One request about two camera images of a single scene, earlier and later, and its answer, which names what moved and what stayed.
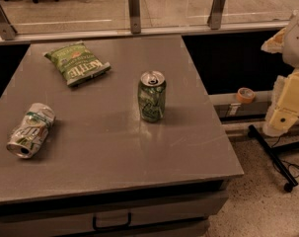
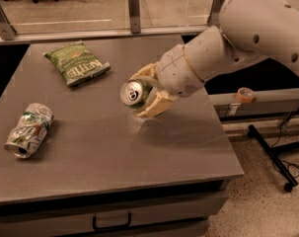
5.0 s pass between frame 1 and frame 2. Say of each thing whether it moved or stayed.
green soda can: moved
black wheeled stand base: stayed
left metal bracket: stayed
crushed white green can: stayed
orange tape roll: stayed
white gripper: moved
